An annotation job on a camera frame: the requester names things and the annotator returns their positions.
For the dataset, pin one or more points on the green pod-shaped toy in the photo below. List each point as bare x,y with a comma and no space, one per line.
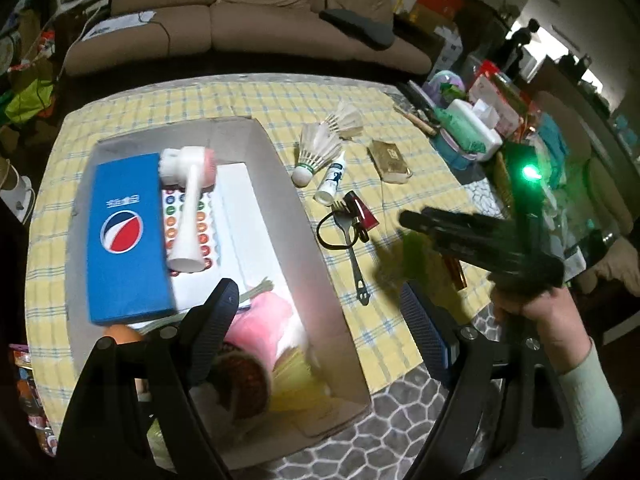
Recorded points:
417,257

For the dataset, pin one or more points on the blue box with round logo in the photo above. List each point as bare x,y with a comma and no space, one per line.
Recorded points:
127,240

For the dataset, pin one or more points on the pink soft item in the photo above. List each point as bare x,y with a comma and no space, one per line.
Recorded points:
265,325

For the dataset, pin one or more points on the yellow checked tablecloth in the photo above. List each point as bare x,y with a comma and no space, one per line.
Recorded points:
300,100

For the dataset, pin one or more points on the cardboard box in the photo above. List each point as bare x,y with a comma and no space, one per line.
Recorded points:
300,240

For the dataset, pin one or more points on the bright green bag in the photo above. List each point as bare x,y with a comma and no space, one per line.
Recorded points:
27,102

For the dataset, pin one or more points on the red and white packet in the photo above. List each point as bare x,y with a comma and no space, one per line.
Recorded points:
492,95

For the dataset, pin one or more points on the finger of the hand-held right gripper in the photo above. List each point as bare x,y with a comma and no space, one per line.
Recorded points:
465,217
440,240

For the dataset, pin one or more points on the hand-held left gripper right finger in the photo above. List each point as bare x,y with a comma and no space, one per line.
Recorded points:
425,330

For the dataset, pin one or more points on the dark seat cushion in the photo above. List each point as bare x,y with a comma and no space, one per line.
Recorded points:
357,25

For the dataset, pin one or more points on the brown sofa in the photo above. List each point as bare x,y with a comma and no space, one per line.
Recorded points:
260,25

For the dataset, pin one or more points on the wooden rolling pin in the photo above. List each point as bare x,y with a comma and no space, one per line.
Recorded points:
415,120

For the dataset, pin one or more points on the papers on sofa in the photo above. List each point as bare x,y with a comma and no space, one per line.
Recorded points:
120,22

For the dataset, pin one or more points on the gold tea packet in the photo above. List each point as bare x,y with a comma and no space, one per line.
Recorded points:
390,160

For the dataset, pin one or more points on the white feather shuttlecock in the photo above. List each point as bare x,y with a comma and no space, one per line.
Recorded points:
345,120
315,152

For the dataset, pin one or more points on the teal bowl stack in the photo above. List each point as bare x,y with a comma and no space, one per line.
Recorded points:
452,155

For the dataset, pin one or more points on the green packet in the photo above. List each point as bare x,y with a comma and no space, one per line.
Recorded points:
460,127

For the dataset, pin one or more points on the purple and green container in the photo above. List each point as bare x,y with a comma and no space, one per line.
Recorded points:
446,85

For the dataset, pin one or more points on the white tissue box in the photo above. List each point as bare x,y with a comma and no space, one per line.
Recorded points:
475,120

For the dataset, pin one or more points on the white facial brush pink head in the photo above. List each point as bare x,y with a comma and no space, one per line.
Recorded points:
187,210

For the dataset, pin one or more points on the white box with sticker sheet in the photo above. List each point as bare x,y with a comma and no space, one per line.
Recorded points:
245,230

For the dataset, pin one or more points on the brown round item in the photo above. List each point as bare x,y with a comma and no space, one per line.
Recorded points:
245,382

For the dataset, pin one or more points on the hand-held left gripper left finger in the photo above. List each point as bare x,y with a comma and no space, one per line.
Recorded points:
216,332

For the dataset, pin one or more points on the person's right hand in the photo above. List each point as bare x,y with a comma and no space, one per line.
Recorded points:
530,312

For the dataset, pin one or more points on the person's right forearm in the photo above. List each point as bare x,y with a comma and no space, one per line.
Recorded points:
587,400

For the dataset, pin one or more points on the small white bottle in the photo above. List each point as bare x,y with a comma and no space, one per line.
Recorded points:
331,180

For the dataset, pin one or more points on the metal fork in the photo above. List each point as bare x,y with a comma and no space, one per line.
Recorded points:
352,260

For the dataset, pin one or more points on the orange ball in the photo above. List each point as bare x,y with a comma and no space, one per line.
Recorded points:
125,335

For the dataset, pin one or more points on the red-brown narrow case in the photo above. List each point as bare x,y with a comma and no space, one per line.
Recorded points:
456,272

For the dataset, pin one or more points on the stack of red boxes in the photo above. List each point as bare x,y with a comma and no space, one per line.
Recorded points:
437,0

